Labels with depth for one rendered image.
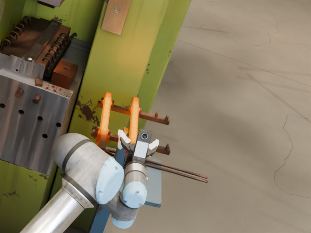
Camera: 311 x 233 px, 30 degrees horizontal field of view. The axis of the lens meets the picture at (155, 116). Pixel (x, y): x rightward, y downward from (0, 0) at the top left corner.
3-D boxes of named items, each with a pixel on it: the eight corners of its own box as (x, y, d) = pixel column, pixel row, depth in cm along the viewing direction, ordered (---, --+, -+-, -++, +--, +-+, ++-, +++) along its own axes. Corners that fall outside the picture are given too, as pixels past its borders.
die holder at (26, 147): (49, 175, 270) (70, 98, 247) (-30, 149, 268) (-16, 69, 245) (78, 114, 318) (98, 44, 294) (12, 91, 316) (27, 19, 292)
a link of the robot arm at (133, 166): (127, 167, 192) (151, 173, 193) (128, 159, 196) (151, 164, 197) (121, 184, 196) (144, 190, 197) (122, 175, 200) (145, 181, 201)
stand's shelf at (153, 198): (159, 208, 242) (161, 204, 241) (66, 186, 236) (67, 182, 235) (159, 163, 267) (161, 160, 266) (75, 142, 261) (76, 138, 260)
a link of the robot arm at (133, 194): (118, 207, 187) (126, 188, 183) (120, 186, 196) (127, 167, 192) (141, 213, 188) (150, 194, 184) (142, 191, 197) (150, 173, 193)
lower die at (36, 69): (41, 81, 251) (45, 64, 246) (-3, 65, 250) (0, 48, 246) (67, 41, 286) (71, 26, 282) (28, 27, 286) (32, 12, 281)
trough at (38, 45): (34, 63, 247) (34, 60, 246) (21, 59, 247) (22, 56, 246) (61, 25, 282) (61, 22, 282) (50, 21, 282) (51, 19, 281)
